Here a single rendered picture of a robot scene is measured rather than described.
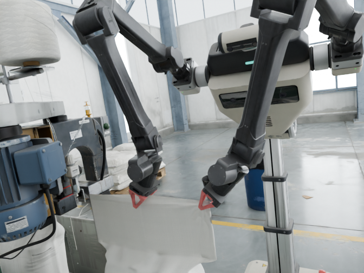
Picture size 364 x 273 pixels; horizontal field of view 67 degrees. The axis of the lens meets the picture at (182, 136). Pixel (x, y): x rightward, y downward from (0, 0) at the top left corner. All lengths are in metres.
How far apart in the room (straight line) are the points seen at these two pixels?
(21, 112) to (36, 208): 0.25
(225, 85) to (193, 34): 8.61
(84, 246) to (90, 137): 0.87
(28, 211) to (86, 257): 1.13
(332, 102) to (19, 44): 8.34
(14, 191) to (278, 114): 0.93
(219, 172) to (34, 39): 0.60
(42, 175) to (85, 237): 1.12
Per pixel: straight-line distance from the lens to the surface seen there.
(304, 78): 1.05
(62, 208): 1.11
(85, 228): 1.78
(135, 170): 0.83
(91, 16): 0.78
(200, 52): 9.52
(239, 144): 0.75
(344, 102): 8.76
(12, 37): 0.87
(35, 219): 0.82
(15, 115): 0.76
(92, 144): 1.19
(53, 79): 6.25
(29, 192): 0.81
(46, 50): 0.87
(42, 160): 0.72
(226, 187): 0.79
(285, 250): 1.49
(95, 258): 1.84
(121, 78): 0.80
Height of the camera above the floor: 1.39
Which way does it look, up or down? 9 degrees down
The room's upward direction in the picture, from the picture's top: 8 degrees counter-clockwise
